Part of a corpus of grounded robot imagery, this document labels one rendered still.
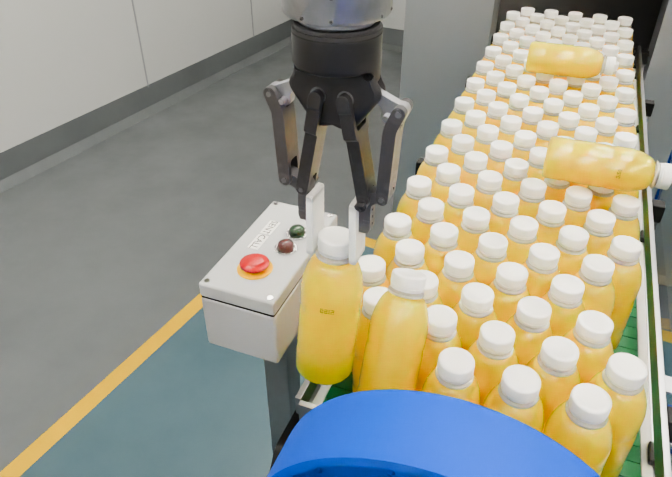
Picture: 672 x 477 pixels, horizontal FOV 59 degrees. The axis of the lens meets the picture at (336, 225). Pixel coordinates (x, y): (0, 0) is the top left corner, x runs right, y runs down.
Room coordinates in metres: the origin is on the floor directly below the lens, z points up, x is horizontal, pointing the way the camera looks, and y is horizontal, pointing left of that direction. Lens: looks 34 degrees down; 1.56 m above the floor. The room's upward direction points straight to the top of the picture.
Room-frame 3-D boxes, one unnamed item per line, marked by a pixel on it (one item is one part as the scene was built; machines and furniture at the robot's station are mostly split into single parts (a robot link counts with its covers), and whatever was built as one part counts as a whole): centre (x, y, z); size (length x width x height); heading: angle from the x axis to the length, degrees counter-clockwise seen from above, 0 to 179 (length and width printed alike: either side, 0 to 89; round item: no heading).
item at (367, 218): (0.48, -0.04, 1.25); 0.03 x 0.01 x 0.05; 68
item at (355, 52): (0.50, 0.00, 1.38); 0.08 x 0.07 x 0.09; 68
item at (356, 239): (0.49, -0.02, 1.22); 0.03 x 0.01 x 0.07; 158
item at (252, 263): (0.58, 0.10, 1.11); 0.04 x 0.04 x 0.01
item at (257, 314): (0.62, 0.08, 1.05); 0.20 x 0.10 x 0.10; 158
